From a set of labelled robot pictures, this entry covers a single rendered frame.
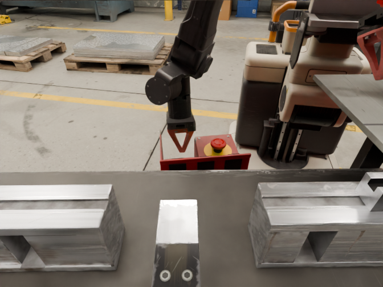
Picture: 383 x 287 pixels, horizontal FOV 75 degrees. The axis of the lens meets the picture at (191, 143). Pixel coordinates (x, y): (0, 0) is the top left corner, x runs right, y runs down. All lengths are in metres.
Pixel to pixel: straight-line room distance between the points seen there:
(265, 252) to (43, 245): 0.25
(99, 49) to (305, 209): 3.16
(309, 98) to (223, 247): 0.72
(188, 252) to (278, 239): 0.13
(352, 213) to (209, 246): 0.18
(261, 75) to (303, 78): 0.30
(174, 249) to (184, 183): 0.23
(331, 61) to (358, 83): 0.45
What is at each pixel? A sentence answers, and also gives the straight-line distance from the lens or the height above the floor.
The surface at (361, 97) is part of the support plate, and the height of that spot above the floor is 1.00.
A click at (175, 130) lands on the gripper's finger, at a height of 0.84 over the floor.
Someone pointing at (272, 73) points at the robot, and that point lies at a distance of 1.24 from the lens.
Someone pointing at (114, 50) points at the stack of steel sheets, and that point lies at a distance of 3.24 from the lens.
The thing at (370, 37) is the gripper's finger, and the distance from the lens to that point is 0.52.
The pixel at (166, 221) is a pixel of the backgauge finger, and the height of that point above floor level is 1.00.
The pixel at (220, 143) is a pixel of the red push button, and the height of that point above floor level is 0.81.
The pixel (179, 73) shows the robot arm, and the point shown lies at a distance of 0.53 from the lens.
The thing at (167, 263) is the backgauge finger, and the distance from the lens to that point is 0.21.
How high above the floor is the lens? 1.19
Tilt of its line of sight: 38 degrees down
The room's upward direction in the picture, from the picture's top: straight up
